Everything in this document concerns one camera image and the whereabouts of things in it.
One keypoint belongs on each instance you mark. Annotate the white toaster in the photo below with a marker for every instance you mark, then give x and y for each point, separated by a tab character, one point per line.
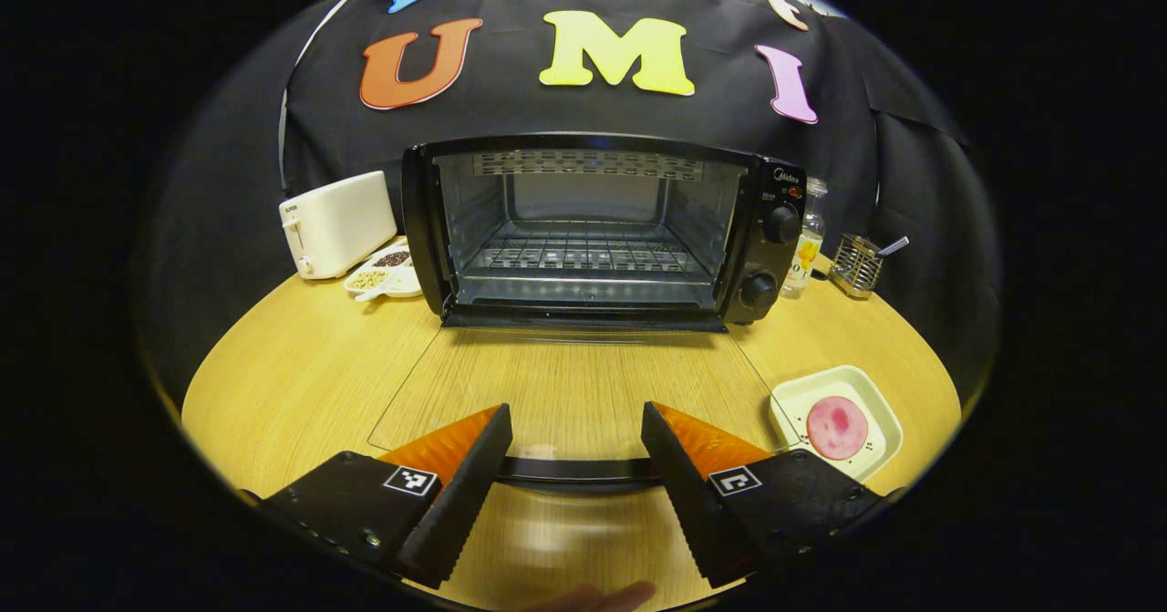
337	224

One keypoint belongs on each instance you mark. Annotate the black electric oven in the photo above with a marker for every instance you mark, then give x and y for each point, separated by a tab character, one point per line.
775	265

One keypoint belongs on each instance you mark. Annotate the white square plate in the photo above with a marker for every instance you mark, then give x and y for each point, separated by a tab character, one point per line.
875	402

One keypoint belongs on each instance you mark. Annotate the pink round food slice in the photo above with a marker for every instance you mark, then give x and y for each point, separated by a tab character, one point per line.
837	428

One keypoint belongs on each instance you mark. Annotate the black backdrop cloth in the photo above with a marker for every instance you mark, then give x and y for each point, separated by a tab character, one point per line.
511	110

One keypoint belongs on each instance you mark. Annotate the white divided snack dish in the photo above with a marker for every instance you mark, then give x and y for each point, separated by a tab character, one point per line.
401	279

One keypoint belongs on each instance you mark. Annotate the glass bottle with yellow label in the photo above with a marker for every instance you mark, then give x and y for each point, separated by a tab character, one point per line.
807	247

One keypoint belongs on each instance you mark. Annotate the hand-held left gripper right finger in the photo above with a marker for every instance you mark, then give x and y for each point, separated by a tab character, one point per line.
684	493

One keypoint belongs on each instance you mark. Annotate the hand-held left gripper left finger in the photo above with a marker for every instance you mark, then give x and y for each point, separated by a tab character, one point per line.
460	498

